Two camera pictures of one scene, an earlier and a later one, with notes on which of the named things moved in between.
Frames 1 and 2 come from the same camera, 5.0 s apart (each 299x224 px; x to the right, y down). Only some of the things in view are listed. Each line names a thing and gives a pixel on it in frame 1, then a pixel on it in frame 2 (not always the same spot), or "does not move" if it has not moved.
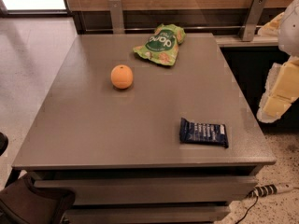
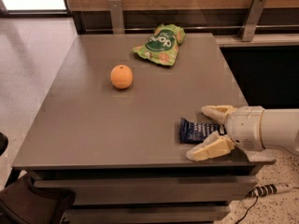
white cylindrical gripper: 290,32 to 244,127
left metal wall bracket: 115,6 does not move
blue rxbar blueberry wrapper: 209,133 does not move
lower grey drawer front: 144,214 does not move
